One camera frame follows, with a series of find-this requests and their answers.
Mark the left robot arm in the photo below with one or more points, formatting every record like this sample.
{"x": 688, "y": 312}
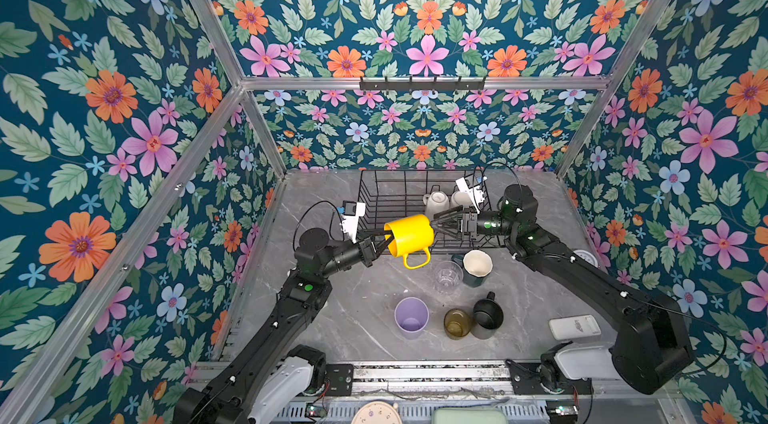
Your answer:
{"x": 270, "y": 371}

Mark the white box right side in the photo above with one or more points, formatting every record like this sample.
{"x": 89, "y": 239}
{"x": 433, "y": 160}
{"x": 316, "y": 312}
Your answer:
{"x": 574, "y": 327}

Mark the black wire dish rack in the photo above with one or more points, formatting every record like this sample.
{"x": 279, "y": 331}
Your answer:
{"x": 392, "y": 195}

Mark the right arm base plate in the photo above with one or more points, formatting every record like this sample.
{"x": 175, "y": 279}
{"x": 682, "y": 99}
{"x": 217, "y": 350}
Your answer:
{"x": 549, "y": 379}

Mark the white mug red interior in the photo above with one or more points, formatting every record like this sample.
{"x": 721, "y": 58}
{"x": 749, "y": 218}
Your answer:
{"x": 461, "y": 199}

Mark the yellow plastic mug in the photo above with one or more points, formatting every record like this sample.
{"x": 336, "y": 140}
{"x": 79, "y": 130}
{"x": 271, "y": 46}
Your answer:
{"x": 410, "y": 235}

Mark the clear glass cup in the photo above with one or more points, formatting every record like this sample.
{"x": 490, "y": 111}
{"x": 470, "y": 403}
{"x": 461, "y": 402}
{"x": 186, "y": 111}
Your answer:
{"x": 447, "y": 277}

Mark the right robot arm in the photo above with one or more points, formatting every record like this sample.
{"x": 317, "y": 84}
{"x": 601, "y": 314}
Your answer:
{"x": 652, "y": 343}

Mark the round beige plate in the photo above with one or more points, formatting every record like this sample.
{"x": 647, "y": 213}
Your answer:
{"x": 377, "y": 412}

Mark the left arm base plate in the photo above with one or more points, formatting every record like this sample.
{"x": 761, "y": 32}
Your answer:
{"x": 327, "y": 380}

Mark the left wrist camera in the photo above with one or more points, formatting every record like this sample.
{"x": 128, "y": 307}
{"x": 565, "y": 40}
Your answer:
{"x": 351, "y": 212}

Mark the small white alarm clock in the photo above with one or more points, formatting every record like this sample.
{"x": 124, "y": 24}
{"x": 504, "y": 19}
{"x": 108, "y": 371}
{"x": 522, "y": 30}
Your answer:
{"x": 587, "y": 256}

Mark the green sponge block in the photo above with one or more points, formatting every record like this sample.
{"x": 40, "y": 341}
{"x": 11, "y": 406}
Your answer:
{"x": 465, "y": 415}

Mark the black mug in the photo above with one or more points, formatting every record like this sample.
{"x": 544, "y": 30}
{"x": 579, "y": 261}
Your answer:
{"x": 488, "y": 317}

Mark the green mug white interior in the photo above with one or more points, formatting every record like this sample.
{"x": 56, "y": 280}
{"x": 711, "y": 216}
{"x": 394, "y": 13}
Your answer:
{"x": 475, "y": 265}

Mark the aluminium front rail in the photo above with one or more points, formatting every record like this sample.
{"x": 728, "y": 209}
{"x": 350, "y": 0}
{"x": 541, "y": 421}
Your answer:
{"x": 484, "y": 378}

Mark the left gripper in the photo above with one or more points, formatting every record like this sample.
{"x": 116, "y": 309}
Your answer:
{"x": 368, "y": 250}

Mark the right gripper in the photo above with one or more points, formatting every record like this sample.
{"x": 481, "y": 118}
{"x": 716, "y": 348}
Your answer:
{"x": 457, "y": 223}

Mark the olive tinted glass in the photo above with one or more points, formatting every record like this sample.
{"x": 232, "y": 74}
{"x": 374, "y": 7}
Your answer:
{"x": 457, "y": 323}

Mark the black hook rail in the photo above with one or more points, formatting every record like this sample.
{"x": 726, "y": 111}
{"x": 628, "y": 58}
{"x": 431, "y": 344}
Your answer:
{"x": 408, "y": 84}

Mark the cream white octagonal mug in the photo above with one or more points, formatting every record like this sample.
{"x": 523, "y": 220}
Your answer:
{"x": 435, "y": 201}

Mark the lilac plastic cup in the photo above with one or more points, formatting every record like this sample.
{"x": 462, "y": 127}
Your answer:
{"x": 411, "y": 317}

